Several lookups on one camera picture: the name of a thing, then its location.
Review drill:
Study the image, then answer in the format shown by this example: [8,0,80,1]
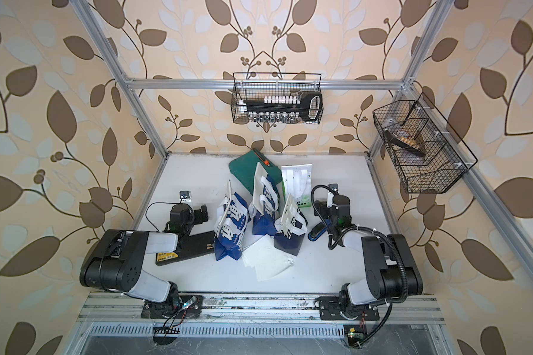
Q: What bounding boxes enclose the black corrugated cable conduit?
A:
[309,184,410,305]

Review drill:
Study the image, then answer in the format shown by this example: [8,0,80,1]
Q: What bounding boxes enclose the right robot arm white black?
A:
[308,193,423,320]

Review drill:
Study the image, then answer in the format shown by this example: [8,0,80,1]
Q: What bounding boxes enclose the blue stapler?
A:
[308,220,330,242]

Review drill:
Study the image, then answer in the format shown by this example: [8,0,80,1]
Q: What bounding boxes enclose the dark blue bag white handles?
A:
[274,195,308,256]

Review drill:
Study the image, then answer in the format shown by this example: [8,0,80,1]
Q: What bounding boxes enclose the black wire basket back wall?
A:
[230,71,324,125]

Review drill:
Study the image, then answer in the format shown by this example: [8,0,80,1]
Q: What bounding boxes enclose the black tool set in basket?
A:
[232,91,324,124]

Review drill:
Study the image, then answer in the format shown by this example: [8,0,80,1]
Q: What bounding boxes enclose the black box yellow label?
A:
[155,231,215,266]

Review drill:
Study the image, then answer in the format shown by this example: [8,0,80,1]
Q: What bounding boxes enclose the black wire basket right wall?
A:
[373,93,478,194]

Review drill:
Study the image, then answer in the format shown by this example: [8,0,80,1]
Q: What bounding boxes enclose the black wire basket wall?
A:
[230,71,324,125]
[373,93,478,194]

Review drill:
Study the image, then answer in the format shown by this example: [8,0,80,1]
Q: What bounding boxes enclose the aluminium frame rail base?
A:
[64,292,454,354]

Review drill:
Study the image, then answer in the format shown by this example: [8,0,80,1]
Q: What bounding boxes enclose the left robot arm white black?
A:
[79,202,214,319]

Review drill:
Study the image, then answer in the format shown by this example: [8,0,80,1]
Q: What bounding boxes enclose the green white bag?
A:
[281,164,312,207]

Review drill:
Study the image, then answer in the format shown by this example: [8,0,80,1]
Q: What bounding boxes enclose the dark object in right basket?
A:
[386,131,426,158]

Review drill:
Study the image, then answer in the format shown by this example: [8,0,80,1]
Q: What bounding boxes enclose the orange black utility knife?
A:
[253,149,271,167]

